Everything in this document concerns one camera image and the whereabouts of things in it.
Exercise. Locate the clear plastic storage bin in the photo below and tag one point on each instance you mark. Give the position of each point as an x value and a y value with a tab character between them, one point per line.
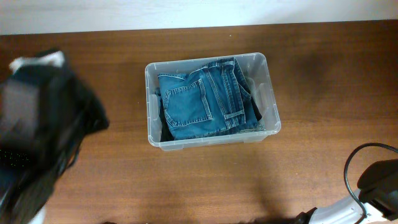
256	72

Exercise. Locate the dark blue jeans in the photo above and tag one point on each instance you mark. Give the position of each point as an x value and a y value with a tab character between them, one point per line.
212	100

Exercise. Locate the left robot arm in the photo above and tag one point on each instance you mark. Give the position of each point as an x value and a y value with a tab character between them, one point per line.
46	112

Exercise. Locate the black Nike garment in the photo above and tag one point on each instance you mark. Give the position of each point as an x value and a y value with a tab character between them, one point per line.
166	135

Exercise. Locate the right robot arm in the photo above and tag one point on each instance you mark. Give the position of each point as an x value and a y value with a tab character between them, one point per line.
375	200

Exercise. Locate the black shorts red waistband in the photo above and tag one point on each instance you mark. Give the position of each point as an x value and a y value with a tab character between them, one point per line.
256	110

